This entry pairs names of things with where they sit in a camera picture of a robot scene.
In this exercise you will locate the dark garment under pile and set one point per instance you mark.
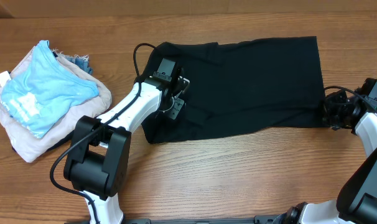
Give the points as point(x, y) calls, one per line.
point(29, 144)

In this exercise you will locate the blue denim garment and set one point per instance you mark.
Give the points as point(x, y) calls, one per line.
point(81, 61)

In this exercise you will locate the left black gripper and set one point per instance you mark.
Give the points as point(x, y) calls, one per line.
point(174, 112)

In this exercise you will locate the beige folded garment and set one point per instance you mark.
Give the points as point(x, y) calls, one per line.
point(67, 123)

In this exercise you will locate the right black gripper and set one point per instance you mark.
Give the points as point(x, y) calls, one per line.
point(330, 109)

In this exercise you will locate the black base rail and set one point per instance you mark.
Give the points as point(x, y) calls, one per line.
point(258, 219)

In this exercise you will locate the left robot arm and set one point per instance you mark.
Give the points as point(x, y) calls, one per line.
point(98, 160)

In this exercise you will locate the black t-shirt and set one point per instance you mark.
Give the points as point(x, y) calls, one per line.
point(241, 88)

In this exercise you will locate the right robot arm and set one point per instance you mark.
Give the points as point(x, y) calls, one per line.
point(357, 200)

